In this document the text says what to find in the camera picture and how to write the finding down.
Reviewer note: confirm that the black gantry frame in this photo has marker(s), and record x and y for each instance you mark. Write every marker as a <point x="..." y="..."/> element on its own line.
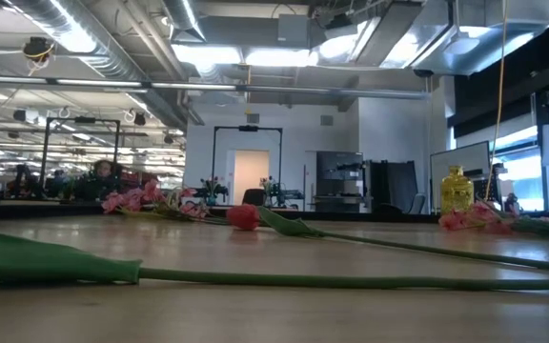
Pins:
<point x="84" y="120"/>
<point x="248" y="128"/>

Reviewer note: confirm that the yellow glass vase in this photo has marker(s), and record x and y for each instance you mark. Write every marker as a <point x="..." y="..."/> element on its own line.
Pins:
<point x="456" y="193"/>

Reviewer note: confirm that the red artificial tulip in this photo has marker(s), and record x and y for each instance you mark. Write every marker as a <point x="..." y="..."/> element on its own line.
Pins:
<point x="243" y="216"/>

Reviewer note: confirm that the distant flower vase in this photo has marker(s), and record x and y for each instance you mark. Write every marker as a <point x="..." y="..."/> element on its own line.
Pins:
<point x="212" y="190"/>
<point x="266" y="188"/>

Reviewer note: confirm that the grey office chair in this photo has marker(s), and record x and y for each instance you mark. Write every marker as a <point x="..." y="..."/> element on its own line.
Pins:
<point x="417" y="204"/>

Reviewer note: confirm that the black cabinet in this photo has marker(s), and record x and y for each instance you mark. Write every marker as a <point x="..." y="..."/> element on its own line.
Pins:
<point x="339" y="162"/>

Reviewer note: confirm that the green stem with leaf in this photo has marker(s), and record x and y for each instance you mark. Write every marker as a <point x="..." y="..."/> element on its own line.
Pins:
<point x="41" y="259"/>

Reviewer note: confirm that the dark chair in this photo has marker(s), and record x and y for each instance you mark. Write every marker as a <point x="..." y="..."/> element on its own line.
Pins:
<point x="254" y="197"/>

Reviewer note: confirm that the person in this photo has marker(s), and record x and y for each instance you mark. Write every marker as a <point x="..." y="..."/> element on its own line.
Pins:
<point x="103" y="171"/>

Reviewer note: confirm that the pink blossom spray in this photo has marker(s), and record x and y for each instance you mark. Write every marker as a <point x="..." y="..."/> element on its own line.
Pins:
<point x="465" y="220"/>
<point x="127" y="200"/>

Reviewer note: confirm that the black aluminium table frame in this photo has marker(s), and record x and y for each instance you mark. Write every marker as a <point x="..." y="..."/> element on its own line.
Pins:
<point x="41" y="211"/>

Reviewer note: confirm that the black panel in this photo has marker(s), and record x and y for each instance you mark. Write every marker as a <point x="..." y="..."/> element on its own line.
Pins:
<point x="393" y="186"/>

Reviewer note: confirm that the whiteboard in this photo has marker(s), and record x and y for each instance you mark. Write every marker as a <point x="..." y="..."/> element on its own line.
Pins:
<point x="460" y="157"/>

